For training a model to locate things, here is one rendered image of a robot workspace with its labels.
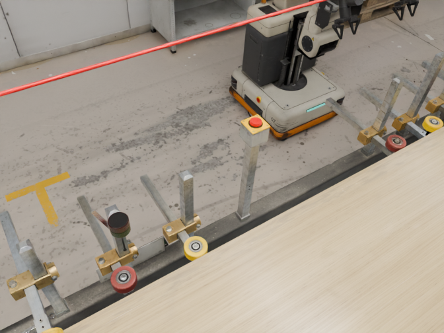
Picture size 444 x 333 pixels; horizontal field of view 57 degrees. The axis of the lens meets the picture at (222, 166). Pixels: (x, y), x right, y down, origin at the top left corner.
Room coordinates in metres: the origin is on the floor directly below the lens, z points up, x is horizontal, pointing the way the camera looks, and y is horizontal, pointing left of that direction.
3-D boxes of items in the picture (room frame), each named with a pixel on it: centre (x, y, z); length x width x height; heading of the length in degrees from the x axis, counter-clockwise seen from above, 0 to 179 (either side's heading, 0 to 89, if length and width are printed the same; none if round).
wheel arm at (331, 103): (1.46, -0.63, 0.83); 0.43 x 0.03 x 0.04; 36
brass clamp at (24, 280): (0.54, 0.54, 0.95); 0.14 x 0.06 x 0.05; 126
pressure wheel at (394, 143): (1.30, -0.74, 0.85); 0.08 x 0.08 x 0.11
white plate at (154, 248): (0.74, 0.31, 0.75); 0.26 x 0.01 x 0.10; 126
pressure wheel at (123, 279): (0.59, 0.29, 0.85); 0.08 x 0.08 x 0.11
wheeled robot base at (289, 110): (2.57, -0.45, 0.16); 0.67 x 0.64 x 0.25; 36
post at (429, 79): (1.57, -0.90, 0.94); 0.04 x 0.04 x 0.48; 36
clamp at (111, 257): (0.69, 0.33, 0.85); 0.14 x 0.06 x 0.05; 126
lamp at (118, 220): (0.66, 0.29, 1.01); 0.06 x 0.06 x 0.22; 36
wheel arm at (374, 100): (1.60, -0.83, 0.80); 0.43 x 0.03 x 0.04; 36
